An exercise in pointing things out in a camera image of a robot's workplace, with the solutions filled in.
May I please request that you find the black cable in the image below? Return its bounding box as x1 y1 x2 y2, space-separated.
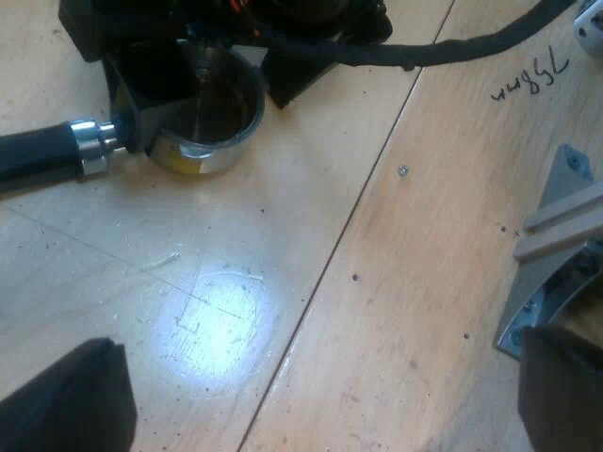
270 0 579 73

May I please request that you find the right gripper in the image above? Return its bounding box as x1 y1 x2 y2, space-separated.
57 0 395 153

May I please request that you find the filter holder with red-ended handle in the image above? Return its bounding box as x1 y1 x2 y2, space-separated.
0 39 267 196

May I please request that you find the grey metal bracket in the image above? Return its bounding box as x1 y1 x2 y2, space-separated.
493 240 603 363
523 143 603 232

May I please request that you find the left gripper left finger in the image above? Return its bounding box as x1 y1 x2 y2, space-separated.
0 336 139 452

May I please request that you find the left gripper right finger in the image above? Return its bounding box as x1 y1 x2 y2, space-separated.
516 326 603 452

